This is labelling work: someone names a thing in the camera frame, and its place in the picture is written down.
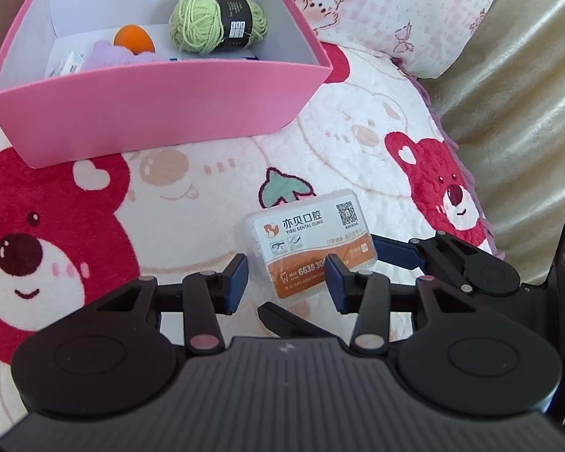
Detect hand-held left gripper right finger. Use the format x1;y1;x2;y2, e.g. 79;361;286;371
325;253;477;355

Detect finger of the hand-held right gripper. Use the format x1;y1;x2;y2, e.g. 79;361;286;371
258;302;344;339
371;231;490;293

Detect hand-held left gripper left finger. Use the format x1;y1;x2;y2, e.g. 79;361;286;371
95;253;250;357

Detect orange white floss box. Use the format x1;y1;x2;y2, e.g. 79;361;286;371
245;188;380;299

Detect pink cardboard box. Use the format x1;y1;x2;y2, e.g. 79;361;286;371
0;0;333;169

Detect purple plush toy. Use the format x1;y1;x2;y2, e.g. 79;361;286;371
82;40;170;73

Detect orange makeup sponge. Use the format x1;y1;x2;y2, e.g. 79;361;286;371
113;24;157;55

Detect white tissue packet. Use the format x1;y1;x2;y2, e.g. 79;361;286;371
44;51;86;78

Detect printed bear blanket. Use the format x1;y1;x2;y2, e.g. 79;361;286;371
0;42;504;434

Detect beige shiny cloth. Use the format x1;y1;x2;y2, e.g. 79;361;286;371
426;0;565;288

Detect pink plaid pillow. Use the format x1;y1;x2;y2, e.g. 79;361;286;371
289;0;504;80

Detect green yarn ball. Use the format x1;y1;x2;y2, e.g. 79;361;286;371
169;0;269;55

